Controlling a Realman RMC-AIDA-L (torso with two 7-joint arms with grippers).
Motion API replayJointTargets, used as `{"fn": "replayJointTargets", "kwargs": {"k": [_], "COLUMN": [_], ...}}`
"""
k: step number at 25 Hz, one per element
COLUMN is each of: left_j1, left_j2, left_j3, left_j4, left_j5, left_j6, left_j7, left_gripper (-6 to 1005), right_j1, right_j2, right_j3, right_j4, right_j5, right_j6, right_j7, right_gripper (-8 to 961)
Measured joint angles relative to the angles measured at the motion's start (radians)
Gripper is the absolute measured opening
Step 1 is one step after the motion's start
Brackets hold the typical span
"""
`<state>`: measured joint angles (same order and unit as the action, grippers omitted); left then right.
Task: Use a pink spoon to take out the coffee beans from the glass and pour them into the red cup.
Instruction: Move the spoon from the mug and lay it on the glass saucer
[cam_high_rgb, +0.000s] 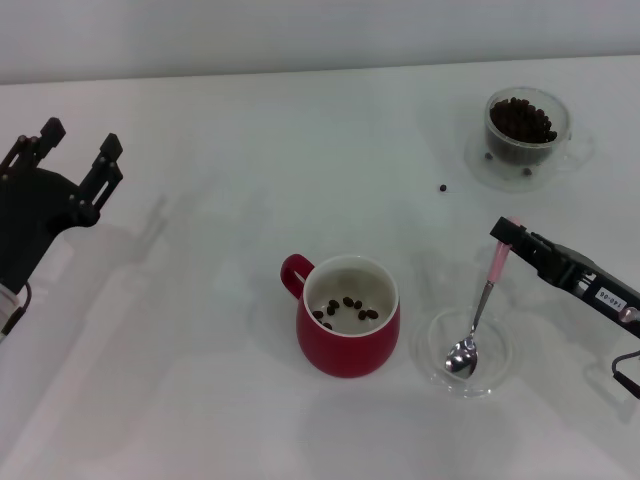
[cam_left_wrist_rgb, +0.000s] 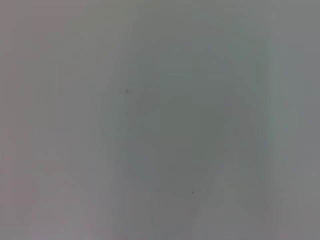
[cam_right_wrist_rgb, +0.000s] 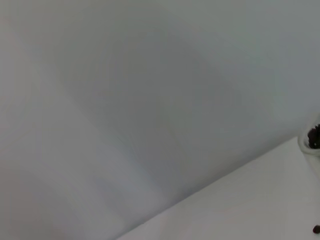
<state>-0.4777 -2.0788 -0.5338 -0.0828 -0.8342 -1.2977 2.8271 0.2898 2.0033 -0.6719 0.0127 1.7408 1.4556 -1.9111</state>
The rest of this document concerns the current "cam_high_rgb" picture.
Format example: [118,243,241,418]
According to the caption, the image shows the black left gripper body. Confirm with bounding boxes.
[0,167,99,294]

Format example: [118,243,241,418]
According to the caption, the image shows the clear glass cup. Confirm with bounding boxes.
[484,86,596,171]

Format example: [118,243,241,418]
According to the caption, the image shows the pink handled metal spoon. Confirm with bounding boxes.
[444,216,521,380]

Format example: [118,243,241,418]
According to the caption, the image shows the clear glass saucer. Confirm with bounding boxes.
[463,132,576,194]

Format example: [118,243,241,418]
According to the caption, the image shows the coffee beans pile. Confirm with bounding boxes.
[488,97,559,164]

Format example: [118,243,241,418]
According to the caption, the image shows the small clear glass dish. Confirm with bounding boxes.
[412,305,516,400]

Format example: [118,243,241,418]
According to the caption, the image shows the red ceramic mug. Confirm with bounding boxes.
[279,253,402,380]

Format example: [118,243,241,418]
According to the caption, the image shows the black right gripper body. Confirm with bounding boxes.
[582,254,640,341]

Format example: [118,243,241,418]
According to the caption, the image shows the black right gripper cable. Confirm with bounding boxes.
[612,351,640,401]

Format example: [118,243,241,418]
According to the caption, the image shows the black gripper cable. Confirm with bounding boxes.
[612,351,640,401]
[0,282,32,337]

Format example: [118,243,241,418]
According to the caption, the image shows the scooped coffee beans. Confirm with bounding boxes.
[312,296,380,331]

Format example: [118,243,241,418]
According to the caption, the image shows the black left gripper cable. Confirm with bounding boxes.
[0,282,32,337]

